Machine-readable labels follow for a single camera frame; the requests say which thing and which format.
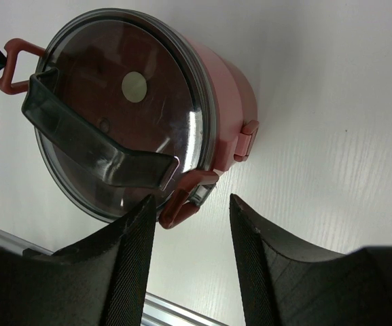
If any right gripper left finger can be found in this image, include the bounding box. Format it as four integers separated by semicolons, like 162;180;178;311
0;196;156;325

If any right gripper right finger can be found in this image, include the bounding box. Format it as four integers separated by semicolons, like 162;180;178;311
230;195;392;325

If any red lid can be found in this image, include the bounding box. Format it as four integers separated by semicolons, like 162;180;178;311
54;20;199;170

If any grey transparent lid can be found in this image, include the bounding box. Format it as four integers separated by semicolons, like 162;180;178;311
0;8;220;231

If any red steel bowl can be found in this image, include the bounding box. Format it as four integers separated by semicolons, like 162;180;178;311
189;40;243;172
227;62;260;162

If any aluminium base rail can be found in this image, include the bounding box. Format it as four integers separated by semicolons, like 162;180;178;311
0;230;222;325

